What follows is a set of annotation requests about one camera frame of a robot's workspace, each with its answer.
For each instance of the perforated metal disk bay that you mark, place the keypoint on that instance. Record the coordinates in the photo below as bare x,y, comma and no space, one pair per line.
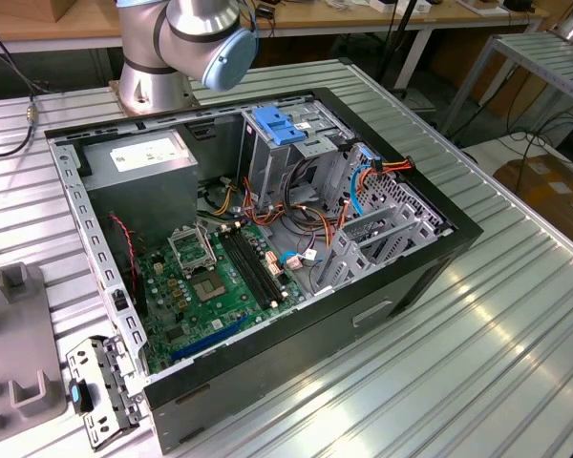
344,243

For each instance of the black RAM slot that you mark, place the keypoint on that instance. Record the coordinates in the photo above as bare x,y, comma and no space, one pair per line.
252,265
247,267
257,263
262,261

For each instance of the grey metal drive cage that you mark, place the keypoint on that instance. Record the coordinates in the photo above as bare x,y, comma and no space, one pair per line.
267,162

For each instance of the CPU socket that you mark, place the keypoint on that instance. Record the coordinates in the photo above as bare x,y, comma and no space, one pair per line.
209,287

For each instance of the blue plastic cage latch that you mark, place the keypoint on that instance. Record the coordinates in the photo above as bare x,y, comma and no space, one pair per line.
279,129

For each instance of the green motherboard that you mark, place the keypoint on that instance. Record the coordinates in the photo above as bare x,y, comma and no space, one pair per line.
205,319

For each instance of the black PC case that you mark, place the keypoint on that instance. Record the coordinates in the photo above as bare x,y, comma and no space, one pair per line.
277,362

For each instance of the blue expansion slot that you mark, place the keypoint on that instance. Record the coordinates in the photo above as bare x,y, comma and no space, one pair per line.
205,341

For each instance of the grey power supply unit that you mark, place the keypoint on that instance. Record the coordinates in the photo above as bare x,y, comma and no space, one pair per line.
143,200

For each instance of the black case fan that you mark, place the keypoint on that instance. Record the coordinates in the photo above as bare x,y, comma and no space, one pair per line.
124,257

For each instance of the long wooden desk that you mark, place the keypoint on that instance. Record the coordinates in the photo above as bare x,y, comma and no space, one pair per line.
315,21

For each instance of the black tripod stand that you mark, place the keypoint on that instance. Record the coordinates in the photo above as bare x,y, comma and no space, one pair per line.
401,33

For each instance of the large cardboard box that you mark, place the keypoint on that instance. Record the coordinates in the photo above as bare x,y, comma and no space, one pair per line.
549,191

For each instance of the black latch with blue tab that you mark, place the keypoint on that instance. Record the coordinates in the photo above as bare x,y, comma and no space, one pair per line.
78,398

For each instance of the grey parts rack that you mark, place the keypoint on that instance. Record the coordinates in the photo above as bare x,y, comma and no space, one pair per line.
19,334

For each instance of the small cardboard box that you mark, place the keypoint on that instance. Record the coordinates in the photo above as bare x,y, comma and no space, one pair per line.
64,9

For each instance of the metal card retention bracket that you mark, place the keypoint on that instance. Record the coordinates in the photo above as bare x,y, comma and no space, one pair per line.
110,381

